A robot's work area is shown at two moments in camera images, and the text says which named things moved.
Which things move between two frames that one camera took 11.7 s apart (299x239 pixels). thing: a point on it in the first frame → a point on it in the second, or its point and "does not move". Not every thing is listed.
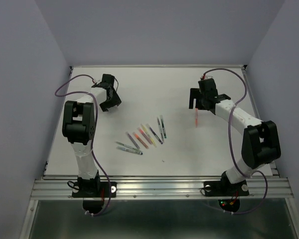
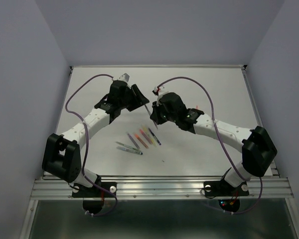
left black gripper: x=115 y=101 → x=142 y=100
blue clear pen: x=133 y=151 does not move
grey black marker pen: x=160 y=129 → x=149 y=113
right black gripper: x=193 y=95 → x=155 y=114
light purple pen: x=133 y=140 does not move
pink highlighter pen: x=145 y=135 does not move
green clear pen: x=128 y=146 does not move
